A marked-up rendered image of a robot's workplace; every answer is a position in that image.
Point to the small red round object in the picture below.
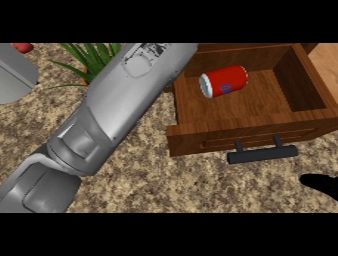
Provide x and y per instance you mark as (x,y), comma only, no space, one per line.
(23,47)

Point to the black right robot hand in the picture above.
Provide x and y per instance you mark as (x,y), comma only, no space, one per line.
(333,190)

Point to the wooden cabinet top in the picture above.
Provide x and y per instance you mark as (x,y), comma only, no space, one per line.
(333,71)

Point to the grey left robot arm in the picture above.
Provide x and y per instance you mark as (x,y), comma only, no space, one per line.
(111,110)

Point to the green leafy plant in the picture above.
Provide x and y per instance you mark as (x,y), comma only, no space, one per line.
(89,60)

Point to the red can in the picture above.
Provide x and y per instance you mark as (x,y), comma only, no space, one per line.
(227,81)

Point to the open wooden drawer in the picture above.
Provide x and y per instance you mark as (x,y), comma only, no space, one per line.
(244,110)

